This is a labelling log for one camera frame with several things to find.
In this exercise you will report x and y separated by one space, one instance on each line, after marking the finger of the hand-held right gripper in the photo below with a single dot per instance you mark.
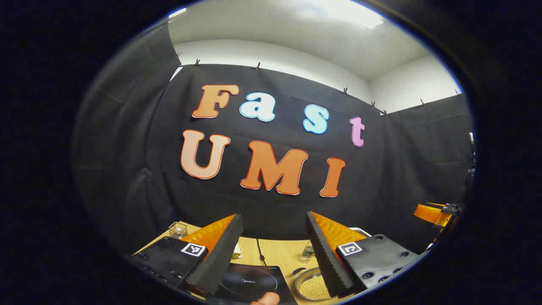
427 213

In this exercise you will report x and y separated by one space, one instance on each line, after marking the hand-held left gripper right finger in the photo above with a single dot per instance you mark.
324 258

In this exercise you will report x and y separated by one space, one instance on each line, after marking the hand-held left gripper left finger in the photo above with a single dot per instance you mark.
220 258

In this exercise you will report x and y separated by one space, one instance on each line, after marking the pile of soybeans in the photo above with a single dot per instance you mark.
312 289

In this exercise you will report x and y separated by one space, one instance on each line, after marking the black induction cooktop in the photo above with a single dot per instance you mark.
254 281

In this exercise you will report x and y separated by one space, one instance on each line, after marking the sandwich with lettuce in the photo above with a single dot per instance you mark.
236 255

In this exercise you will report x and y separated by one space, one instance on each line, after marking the clear plastic water bottle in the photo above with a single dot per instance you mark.
308 252

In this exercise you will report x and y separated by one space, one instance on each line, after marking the black backdrop cloth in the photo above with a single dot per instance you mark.
275 212

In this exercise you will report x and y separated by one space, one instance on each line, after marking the ceiling light panel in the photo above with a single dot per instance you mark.
177 12

